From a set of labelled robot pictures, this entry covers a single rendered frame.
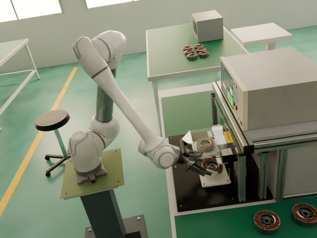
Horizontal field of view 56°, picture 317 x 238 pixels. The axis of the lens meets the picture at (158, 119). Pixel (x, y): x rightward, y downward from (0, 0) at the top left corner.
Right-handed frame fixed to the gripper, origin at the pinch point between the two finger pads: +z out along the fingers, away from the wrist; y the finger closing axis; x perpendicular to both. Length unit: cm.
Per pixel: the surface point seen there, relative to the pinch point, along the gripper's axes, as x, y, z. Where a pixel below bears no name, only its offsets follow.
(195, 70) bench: -1, -157, 17
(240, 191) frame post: 4.9, 20.5, 8.7
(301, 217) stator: 12.2, 35.1, 30.8
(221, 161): 6.1, 2.2, 2.1
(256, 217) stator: 2.5, 32.1, 14.5
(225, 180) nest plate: -1.8, 5.7, 8.1
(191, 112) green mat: -9, -75, 3
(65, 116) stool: -86, -133, -89
